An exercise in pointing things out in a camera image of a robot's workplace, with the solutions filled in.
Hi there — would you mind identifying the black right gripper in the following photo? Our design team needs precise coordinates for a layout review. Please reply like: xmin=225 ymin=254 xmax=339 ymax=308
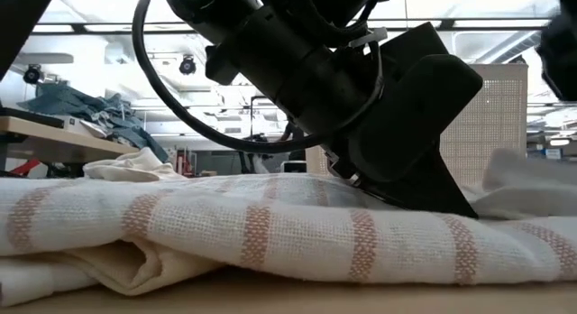
xmin=536 ymin=0 xmax=577 ymax=102

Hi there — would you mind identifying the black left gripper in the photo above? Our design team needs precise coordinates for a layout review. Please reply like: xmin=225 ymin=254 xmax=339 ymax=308
xmin=322 ymin=92 xmax=479 ymax=219

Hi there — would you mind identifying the white striped towel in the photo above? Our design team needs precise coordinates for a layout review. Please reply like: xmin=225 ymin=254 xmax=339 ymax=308
xmin=0 ymin=146 xmax=577 ymax=309

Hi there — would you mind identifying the white terry towel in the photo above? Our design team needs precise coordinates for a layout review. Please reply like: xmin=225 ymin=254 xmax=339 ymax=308
xmin=83 ymin=146 xmax=187 ymax=183

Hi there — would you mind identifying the white perforated plastic basket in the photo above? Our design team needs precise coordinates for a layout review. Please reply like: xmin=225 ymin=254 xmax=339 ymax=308
xmin=306 ymin=63 xmax=528 ymax=188

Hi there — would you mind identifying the shelf with blue boxes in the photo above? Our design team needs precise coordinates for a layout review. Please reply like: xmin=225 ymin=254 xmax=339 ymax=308
xmin=525 ymin=133 xmax=577 ymax=162

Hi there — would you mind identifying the black ceiling spotlight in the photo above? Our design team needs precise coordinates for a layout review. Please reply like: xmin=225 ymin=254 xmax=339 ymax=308
xmin=22 ymin=63 xmax=44 ymax=85
xmin=178 ymin=54 xmax=198 ymax=77

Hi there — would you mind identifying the blue grey fabric cover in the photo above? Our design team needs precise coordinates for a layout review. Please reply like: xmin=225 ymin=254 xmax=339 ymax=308
xmin=20 ymin=81 xmax=170 ymax=162

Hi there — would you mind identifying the wooden workbench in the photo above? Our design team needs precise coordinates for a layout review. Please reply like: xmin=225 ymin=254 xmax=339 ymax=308
xmin=0 ymin=106 xmax=141 ymax=166

